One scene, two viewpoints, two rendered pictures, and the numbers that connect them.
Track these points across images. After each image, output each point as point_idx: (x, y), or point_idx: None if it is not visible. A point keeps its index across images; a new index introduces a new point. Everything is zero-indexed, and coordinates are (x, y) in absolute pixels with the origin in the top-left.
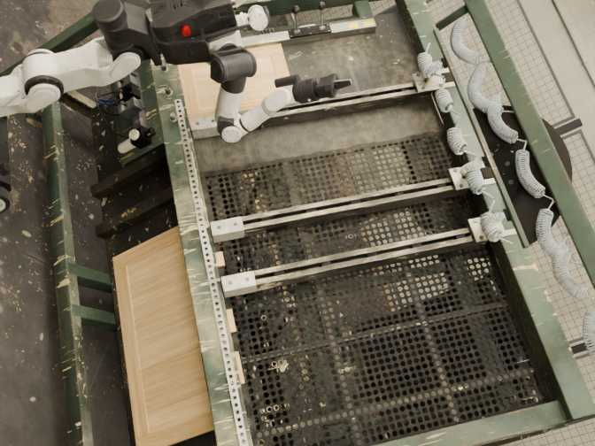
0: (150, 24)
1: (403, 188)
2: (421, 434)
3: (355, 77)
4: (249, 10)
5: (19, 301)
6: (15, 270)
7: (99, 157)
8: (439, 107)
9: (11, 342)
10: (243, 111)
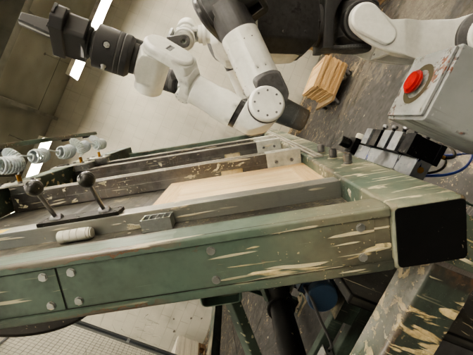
0: (321, 4)
1: (128, 162)
2: (193, 144)
3: (76, 211)
4: (191, 31)
5: (445, 184)
6: (466, 187)
7: None
8: (49, 156)
9: (429, 169)
10: (236, 158)
